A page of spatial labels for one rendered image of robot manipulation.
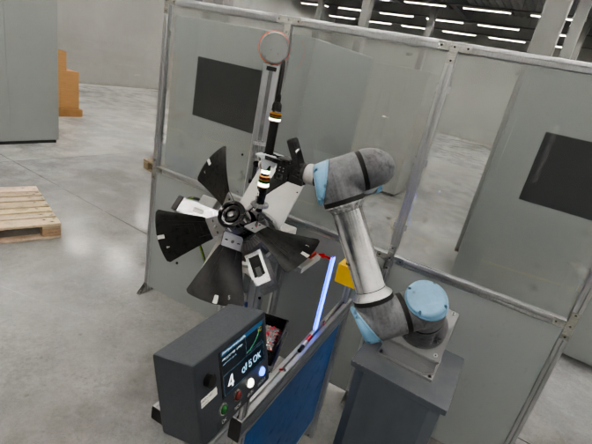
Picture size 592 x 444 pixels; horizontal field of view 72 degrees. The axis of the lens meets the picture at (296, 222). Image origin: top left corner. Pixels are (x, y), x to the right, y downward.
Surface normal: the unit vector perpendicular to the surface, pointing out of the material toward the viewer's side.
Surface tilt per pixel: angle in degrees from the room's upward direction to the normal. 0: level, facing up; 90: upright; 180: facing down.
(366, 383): 90
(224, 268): 51
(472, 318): 90
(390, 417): 90
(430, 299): 36
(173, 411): 90
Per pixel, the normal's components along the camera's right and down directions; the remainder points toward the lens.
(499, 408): -0.46, 0.23
